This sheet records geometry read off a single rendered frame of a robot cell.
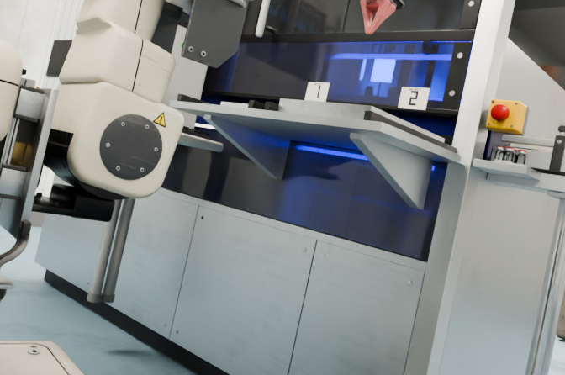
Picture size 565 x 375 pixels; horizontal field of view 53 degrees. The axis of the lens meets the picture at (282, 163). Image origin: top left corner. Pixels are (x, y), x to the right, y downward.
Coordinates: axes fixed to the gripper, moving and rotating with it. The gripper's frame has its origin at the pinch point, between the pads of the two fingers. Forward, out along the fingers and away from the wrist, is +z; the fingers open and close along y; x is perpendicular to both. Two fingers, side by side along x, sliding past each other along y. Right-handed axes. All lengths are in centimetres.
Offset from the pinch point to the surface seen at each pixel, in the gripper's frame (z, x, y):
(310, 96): 2, 43, 36
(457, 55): -11.1, -3.1, 34.2
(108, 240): 66, 99, 23
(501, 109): 3.1, -18.7, 33.1
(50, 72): 21, 101, -17
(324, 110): 18.7, 6.0, 1.2
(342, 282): 54, 17, 45
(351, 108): 17.9, -0.9, 1.0
